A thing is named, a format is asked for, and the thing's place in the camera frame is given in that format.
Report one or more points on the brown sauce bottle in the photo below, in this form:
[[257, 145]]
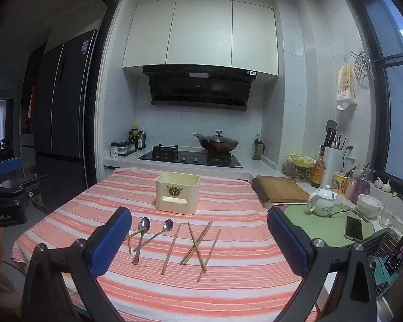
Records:
[[318, 169]]

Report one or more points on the green round mat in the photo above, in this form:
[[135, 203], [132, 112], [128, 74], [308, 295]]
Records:
[[330, 229]]

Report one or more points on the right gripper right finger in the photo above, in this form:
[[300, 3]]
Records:
[[352, 297]]

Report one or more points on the large steel spoon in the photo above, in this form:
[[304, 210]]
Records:
[[143, 228]]

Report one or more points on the white upper cabinets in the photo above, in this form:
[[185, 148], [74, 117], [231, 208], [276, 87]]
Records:
[[225, 33]]

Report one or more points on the dark refrigerator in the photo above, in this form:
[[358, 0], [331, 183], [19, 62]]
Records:
[[58, 120]]

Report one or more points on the metal steamer rack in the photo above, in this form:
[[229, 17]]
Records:
[[362, 65]]

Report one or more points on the white teapot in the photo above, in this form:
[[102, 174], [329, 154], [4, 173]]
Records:
[[322, 201]]

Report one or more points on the drinking glass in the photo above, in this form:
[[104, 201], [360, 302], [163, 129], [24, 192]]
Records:
[[388, 217]]

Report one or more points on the yellow printed mug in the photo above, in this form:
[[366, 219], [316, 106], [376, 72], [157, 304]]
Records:
[[339, 183]]

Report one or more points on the black gas stove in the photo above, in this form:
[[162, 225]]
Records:
[[174, 154]]

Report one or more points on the cream utensil holder box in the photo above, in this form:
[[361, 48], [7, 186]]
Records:
[[177, 193]]

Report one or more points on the purple cup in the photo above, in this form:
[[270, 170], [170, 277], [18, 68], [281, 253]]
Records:
[[362, 187]]

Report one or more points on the wooden cutting board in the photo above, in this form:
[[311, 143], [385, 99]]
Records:
[[279, 190]]

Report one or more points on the black range hood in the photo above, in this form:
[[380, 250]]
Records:
[[202, 86]]

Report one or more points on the pink striped tablecloth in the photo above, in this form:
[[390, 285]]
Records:
[[247, 277]]

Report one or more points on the small steel spoon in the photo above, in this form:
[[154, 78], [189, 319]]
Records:
[[167, 226]]

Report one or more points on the white knife holder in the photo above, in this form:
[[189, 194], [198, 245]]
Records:
[[332, 154]]

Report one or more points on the black wok with lid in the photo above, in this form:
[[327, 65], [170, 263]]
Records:
[[216, 143]]

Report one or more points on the condiment bottles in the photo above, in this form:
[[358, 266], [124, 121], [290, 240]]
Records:
[[137, 134]]

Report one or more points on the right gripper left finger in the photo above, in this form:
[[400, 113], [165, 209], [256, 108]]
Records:
[[45, 295]]

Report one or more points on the wire basket with snacks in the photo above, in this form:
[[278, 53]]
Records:
[[298, 167]]

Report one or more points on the black smartphone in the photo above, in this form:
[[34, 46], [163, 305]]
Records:
[[353, 229]]

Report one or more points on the white bowl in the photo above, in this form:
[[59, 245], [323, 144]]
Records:
[[369, 206]]

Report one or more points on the glass oil jar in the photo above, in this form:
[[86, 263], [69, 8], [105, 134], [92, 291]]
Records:
[[258, 148]]

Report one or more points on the hanging plastic bag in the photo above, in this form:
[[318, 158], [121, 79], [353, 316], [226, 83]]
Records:
[[345, 90]]

